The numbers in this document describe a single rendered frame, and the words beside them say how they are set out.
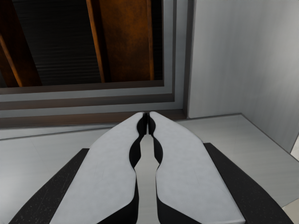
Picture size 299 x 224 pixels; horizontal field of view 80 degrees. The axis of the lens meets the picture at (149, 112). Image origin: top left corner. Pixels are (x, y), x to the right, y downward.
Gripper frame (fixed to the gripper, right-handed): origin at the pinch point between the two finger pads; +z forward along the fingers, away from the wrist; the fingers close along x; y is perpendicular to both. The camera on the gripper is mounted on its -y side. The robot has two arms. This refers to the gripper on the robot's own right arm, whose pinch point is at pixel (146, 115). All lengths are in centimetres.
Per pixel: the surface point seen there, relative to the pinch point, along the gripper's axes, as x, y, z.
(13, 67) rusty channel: -19.2, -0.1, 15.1
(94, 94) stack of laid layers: -4.7, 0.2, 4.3
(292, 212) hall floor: 126, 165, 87
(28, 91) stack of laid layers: -10.9, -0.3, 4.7
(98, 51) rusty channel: -6.6, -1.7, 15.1
